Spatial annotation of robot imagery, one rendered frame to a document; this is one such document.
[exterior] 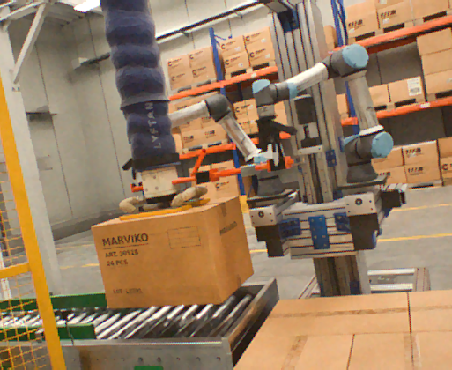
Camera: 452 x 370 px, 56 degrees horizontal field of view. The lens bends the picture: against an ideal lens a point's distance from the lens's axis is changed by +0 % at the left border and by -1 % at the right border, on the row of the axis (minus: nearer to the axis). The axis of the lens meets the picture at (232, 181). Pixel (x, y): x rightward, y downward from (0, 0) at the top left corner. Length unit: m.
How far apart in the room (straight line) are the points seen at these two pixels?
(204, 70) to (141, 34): 7.97
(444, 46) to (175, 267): 7.62
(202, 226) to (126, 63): 0.81
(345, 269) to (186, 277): 0.96
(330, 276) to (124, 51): 1.58
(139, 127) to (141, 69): 0.26
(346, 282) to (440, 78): 6.74
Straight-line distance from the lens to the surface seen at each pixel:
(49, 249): 4.92
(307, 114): 2.32
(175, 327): 2.15
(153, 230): 1.89
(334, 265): 2.46
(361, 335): 1.73
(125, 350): 1.98
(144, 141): 1.98
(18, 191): 1.98
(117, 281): 2.08
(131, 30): 2.06
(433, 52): 8.87
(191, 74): 10.16
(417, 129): 10.10
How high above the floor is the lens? 1.28
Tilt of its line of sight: 3 degrees down
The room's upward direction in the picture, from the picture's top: 11 degrees counter-clockwise
